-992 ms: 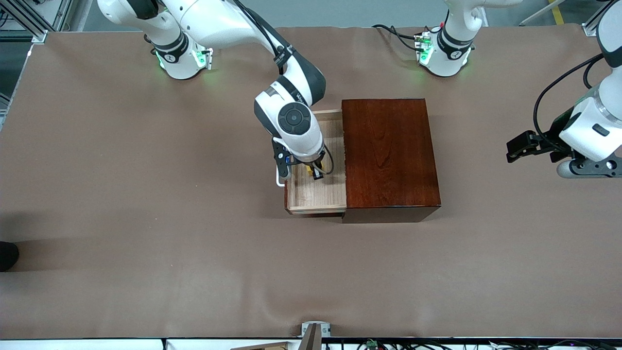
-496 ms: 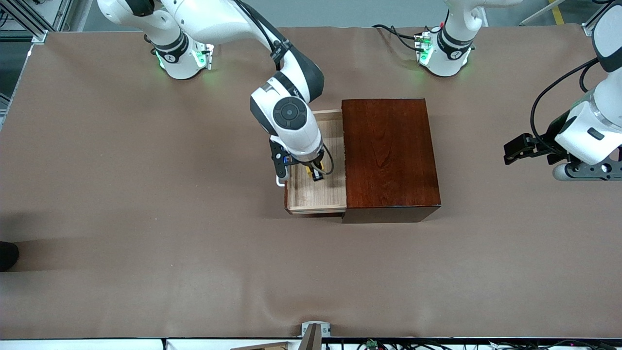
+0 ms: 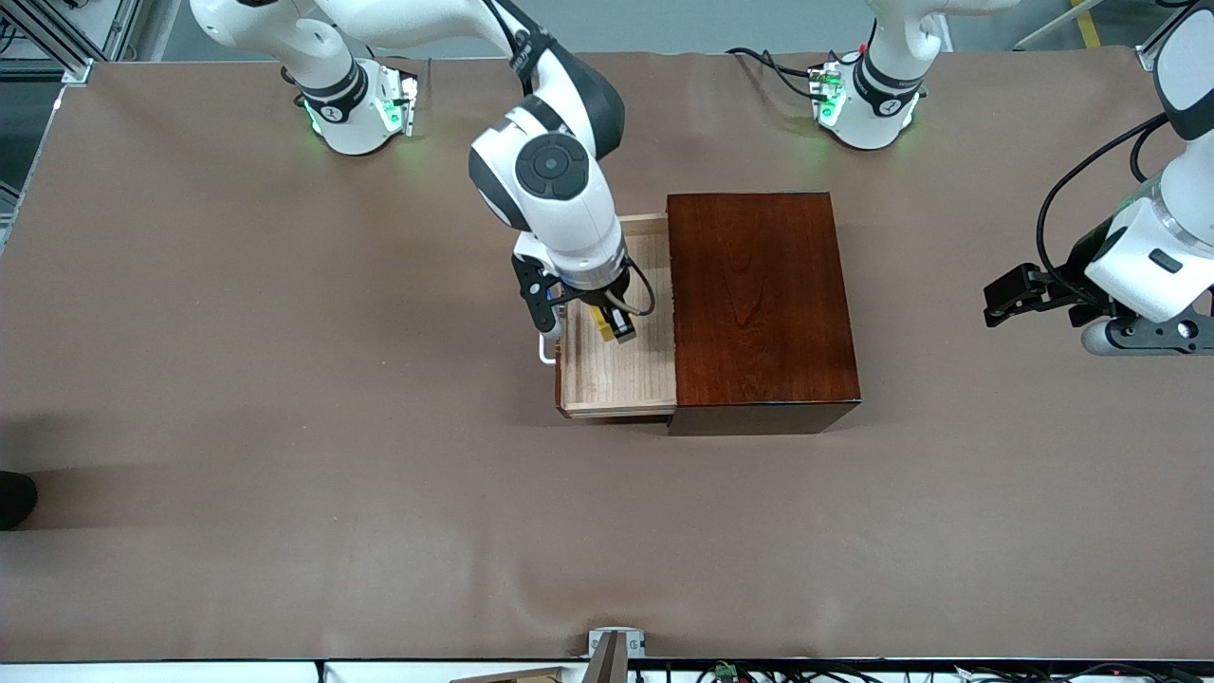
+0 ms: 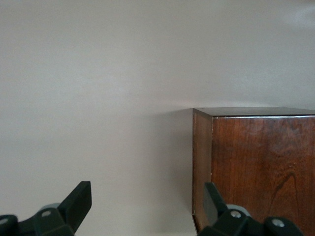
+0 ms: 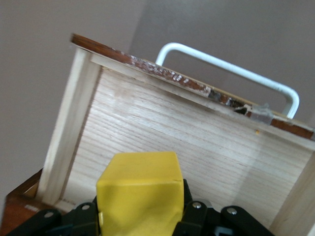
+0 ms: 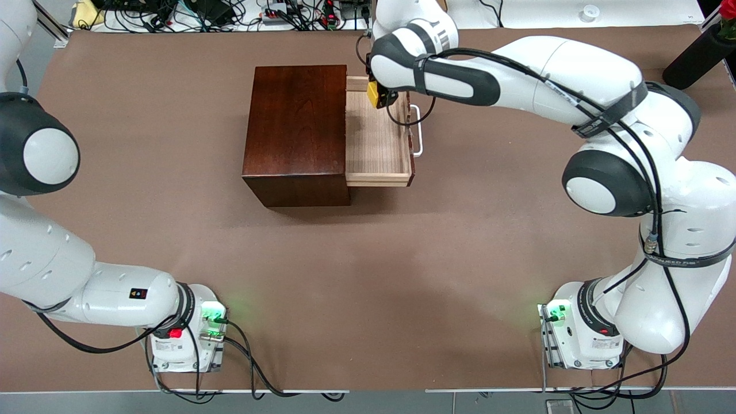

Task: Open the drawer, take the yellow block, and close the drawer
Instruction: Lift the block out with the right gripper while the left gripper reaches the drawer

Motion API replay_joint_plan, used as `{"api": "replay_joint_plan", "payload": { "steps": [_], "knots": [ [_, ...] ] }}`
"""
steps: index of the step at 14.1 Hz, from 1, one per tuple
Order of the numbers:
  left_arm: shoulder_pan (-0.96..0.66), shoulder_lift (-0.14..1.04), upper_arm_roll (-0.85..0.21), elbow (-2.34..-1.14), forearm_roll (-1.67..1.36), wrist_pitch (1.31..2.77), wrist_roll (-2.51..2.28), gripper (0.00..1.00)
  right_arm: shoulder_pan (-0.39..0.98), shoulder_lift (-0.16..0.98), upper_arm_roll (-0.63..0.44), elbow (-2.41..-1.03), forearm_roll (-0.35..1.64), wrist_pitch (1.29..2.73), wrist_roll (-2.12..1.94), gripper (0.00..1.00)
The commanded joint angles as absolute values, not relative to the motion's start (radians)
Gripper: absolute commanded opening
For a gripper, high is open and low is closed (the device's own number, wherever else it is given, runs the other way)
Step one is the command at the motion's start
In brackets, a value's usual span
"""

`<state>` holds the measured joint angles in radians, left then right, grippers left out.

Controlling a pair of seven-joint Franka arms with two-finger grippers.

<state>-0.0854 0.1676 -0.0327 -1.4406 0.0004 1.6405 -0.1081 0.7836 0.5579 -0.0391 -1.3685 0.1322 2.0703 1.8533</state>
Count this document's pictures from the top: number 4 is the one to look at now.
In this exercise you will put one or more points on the dark brown wooden cabinet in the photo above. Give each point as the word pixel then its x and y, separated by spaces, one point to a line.
pixel 265 167

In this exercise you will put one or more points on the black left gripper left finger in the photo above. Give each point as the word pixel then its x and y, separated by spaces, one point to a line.
pixel 73 206

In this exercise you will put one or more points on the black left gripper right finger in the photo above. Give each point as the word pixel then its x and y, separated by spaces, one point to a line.
pixel 214 204

